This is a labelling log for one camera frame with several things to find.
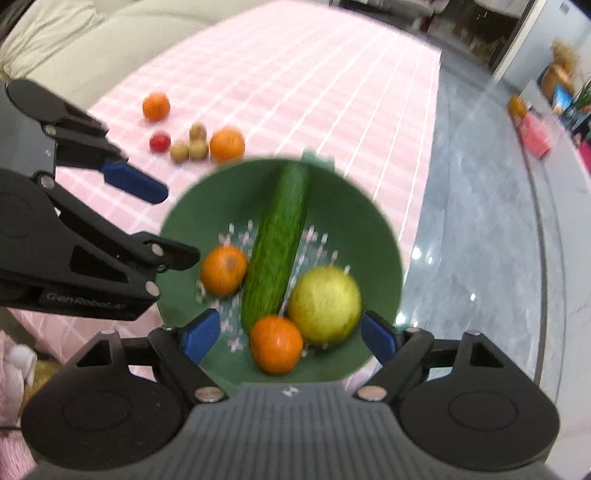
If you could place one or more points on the green cucumber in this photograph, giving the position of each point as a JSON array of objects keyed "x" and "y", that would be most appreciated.
[{"x": 277, "y": 240}]

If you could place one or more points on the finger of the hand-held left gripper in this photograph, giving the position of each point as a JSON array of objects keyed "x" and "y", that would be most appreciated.
[
  {"x": 173, "y": 254},
  {"x": 134, "y": 179}
]

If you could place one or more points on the blue packet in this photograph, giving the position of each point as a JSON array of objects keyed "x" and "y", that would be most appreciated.
[{"x": 562, "y": 99}]

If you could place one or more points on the red cherry tomato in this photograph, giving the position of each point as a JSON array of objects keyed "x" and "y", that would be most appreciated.
[{"x": 159, "y": 142}]

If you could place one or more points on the brown teddy bear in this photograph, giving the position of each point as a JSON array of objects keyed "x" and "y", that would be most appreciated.
[{"x": 559, "y": 74}]

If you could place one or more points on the green colander bowl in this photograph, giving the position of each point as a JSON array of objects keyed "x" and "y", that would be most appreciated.
[{"x": 364, "y": 230}]

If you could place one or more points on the green plant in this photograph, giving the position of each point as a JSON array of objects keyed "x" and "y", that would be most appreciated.
[{"x": 584, "y": 96}]

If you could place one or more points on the pink fluffy cloth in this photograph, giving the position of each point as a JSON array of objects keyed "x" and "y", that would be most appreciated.
[{"x": 14, "y": 364}]

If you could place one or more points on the orange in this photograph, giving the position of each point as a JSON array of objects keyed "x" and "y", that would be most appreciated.
[
  {"x": 156, "y": 106},
  {"x": 227, "y": 144},
  {"x": 276, "y": 344},
  {"x": 224, "y": 270}
]

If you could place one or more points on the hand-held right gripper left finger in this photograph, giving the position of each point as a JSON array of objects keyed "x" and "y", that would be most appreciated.
[{"x": 202, "y": 336}]

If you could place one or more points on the yellow-green apple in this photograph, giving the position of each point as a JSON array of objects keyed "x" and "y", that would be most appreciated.
[{"x": 323, "y": 304}]

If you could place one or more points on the pink checked tablecloth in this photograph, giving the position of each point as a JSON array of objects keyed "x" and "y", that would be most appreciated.
[{"x": 300, "y": 92}]

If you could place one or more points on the beige sofa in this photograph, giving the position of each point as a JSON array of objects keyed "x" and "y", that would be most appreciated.
[{"x": 69, "y": 46}]

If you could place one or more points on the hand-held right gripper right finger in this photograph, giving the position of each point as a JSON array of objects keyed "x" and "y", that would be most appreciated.
[{"x": 376, "y": 339}]

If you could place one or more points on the small orange jar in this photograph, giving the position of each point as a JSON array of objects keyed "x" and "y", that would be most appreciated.
[{"x": 517, "y": 107}]

